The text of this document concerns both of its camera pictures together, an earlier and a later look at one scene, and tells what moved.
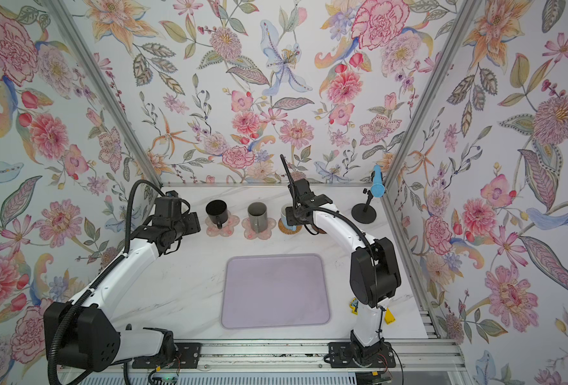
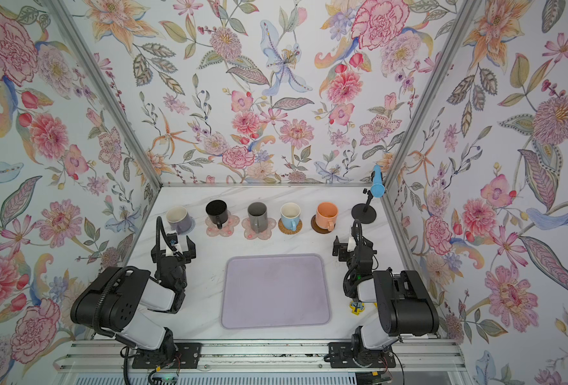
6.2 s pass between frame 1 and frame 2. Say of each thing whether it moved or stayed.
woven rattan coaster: stayed
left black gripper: moved
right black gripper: moved
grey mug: stayed
